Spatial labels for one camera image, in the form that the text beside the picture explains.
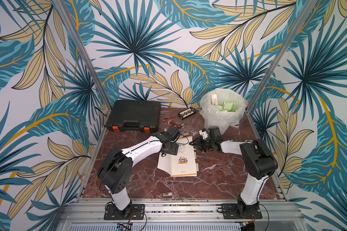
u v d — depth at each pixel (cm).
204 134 93
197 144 87
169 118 113
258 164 50
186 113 114
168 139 66
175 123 110
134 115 105
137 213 72
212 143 78
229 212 73
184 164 89
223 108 95
